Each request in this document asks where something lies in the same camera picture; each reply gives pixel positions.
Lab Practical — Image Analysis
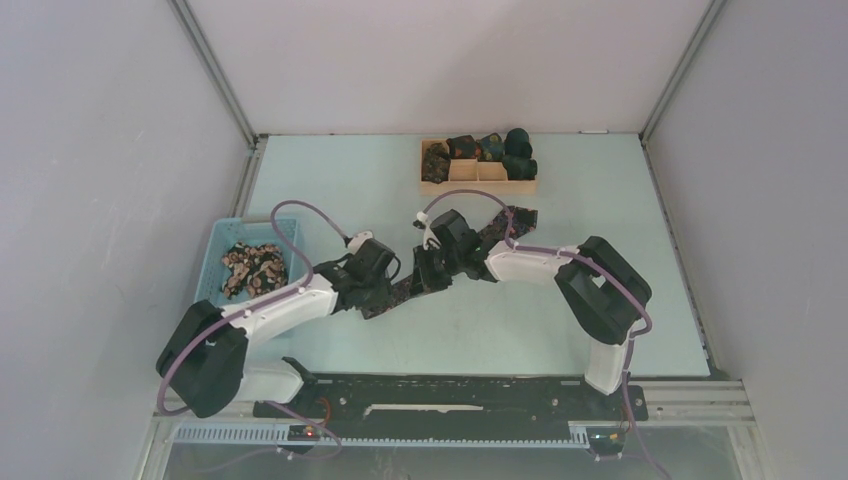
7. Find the aluminium frame rail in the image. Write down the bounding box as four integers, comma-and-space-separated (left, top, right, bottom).
150, 377, 757, 439

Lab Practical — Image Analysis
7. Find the dark floral rose tie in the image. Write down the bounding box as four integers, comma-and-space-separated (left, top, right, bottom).
362, 205, 538, 320

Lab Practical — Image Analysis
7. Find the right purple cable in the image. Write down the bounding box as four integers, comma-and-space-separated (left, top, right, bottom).
420, 189, 670, 478

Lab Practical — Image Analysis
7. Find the dark green rolled tie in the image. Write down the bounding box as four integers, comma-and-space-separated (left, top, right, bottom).
504, 128, 533, 158
501, 155, 538, 181

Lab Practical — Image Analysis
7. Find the black orange rolled tie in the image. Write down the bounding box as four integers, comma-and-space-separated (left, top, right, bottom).
445, 135, 481, 159

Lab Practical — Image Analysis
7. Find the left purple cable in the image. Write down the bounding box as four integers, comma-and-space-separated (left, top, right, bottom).
156, 199, 352, 417

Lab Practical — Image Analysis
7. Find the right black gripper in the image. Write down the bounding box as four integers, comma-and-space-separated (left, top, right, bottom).
407, 243, 463, 297

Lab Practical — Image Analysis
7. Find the white cable duct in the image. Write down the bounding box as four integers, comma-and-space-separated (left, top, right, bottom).
172, 423, 590, 449

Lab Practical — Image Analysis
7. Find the blue patterned rolled tie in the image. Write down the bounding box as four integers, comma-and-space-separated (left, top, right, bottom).
476, 133, 505, 162

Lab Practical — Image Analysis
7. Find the wooden compartment box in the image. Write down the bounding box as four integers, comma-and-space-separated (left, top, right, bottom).
419, 138, 539, 197

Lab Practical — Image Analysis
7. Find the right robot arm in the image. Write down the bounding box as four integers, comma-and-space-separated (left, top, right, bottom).
414, 210, 653, 418

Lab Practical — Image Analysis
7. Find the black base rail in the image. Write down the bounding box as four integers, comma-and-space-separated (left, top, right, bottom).
287, 374, 649, 444

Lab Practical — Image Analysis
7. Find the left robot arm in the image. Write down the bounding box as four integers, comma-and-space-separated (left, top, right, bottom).
156, 232, 396, 418

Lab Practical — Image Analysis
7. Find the dark floral rolled tie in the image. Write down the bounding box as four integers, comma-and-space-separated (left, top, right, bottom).
421, 143, 451, 184

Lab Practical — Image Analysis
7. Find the purple cable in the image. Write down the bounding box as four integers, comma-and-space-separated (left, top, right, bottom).
156, 199, 352, 417
420, 189, 670, 478

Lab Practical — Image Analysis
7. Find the beige floral tie in basket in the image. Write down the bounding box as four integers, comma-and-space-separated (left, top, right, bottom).
221, 241, 289, 299

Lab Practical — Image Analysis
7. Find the light blue plastic basket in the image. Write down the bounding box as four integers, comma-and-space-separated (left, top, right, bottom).
195, 217, 308, 332

